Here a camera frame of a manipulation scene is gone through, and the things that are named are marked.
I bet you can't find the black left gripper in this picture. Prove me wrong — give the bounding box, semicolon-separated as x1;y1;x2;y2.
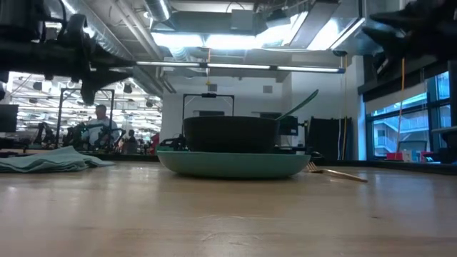
65;13;139;107

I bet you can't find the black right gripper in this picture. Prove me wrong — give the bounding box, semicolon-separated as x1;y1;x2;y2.
361;0;457;62

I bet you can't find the gold spoon with green handle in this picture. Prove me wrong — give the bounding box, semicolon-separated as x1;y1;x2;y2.
275;89;320;122

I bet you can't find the black bowl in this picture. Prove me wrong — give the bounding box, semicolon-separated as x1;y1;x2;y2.
182;115;281;155

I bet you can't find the gold metal fork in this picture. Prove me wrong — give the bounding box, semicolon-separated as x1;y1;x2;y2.
305;161;369;184

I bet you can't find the black monitor on arm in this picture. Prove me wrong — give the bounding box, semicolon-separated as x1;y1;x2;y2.
279;114;299;137

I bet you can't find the person in light shirt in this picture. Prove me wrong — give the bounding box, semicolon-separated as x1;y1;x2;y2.
81;104;121;150

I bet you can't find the small distant person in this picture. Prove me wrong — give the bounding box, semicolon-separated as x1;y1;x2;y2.
126;128;139;155

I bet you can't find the green folded cloth napkin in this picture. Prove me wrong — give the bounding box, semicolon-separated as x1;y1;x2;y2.
0;145;116;173

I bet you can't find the black computer monitor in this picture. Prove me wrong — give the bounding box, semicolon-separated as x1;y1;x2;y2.
0;104;19;134

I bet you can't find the black standing panel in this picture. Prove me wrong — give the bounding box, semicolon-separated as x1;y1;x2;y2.
307;116;353;161

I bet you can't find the long ceiling light bar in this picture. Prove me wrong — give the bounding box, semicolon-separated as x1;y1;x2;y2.
134;59;346;75

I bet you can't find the green round plate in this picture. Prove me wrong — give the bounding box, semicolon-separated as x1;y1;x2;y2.
156;150;312;180

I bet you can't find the tall black metal frame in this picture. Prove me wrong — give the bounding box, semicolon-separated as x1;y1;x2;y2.
55;87;116;148

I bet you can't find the silver ventilation duct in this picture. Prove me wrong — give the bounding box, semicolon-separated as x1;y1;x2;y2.
46;0;172;96

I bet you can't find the long yellow hanging cord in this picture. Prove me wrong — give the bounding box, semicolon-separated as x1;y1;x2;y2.
393;56;406;160

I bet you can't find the short yellow hanging cord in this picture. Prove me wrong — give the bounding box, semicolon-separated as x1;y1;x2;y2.
341;55;348;161

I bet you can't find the black frame with camera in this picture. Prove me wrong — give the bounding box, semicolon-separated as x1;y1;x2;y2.
181;93;236;117

